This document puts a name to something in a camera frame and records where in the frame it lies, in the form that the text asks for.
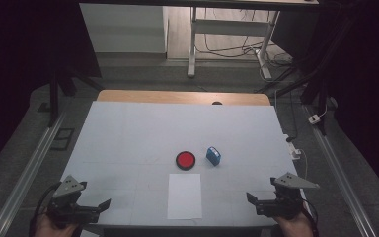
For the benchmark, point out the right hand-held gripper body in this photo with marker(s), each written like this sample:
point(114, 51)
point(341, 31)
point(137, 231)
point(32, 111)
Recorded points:
point(288, 200)

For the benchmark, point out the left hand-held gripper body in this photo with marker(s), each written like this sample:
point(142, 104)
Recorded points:
point(65, 204)

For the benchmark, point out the blue stamp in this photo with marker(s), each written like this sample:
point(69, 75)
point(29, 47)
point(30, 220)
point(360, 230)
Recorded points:
point(213, 157)

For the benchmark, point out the white paper sheet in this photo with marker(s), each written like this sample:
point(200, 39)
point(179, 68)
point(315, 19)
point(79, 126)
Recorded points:
point(184, 197)

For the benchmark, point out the round red ink pad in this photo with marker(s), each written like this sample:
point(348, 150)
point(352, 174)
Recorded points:
point(185, 159)

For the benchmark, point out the person's right hand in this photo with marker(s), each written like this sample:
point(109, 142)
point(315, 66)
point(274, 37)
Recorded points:
point(294, 227)

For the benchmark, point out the person's left hand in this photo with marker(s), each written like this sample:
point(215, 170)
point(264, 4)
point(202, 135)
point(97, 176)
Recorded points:
point(51, 230)

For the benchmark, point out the white power strip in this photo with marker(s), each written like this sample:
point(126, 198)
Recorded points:
point(293, 149)

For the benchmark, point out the white table cover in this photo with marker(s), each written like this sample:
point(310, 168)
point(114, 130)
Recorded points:
point(128, 131)

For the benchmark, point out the small white adapter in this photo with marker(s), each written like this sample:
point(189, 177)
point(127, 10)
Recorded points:
point(314, 119)

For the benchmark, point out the black metal stand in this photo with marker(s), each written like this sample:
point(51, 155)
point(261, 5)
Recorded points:
point(54, 95)
point(320, 89)

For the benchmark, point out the white-legged desk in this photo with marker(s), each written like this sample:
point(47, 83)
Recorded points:
point(230, 28)

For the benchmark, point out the white cabinet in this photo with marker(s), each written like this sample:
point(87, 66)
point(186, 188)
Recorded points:
point(121, 28)

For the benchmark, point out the aluminium rail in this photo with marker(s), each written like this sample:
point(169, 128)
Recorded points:
point(339, 174)
point(23, 177)

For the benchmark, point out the black rectangular floor frame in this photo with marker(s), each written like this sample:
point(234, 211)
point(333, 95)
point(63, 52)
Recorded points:
point(62, 139)

